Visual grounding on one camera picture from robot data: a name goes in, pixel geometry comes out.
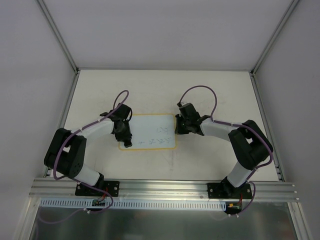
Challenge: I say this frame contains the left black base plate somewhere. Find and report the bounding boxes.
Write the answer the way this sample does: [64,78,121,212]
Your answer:
[75,180,120,197]

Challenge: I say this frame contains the right aluminium frame post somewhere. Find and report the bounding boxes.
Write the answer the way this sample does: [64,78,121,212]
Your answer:
[250,0,300,76]

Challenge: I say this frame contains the black whiteboard eraser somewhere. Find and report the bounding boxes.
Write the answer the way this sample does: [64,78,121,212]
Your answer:
[123,139,133,148]

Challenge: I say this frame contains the white slotted cable duct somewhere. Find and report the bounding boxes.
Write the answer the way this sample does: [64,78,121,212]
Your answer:
[39,197,227,212]

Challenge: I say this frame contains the yellow framed whiteboard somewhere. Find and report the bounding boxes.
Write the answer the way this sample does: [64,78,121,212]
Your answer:
[118,113,177,151]

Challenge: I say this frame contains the aluminium mounting rail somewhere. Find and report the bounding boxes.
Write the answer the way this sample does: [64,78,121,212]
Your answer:
[28,177,300,202]

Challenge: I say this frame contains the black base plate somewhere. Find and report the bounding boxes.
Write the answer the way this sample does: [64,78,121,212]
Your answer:
[206,182,253,200]
[75,180,120,197]

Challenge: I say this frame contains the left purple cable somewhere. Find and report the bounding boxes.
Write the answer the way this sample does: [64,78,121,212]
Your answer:
[37,89,131,225]

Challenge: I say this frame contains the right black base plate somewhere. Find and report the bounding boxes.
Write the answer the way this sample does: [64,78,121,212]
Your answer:
[206,182,253,200]

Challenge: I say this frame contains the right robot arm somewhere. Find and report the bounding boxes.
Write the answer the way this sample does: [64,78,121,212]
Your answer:
[175,103,273,198]

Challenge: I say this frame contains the left aluminium frame post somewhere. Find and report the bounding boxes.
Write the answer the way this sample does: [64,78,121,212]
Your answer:
[35,0,79,74]

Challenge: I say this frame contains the aluminium frame post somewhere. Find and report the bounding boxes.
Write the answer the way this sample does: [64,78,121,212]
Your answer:
[35,0,79,74]
[250,0,300,76]

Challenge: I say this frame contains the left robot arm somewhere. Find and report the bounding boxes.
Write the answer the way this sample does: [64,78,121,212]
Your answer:
[44,104,133,197]

